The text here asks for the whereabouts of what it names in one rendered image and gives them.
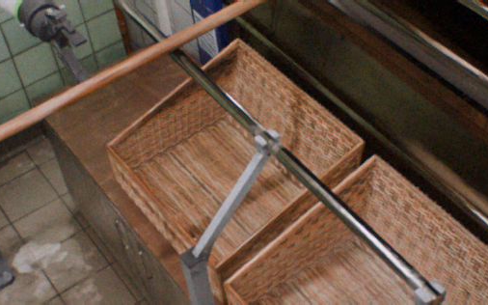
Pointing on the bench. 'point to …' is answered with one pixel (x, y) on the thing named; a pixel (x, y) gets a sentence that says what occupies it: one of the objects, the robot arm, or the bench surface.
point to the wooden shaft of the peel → (111, 75)
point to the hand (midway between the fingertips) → (86, 64)
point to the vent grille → (206, 39)
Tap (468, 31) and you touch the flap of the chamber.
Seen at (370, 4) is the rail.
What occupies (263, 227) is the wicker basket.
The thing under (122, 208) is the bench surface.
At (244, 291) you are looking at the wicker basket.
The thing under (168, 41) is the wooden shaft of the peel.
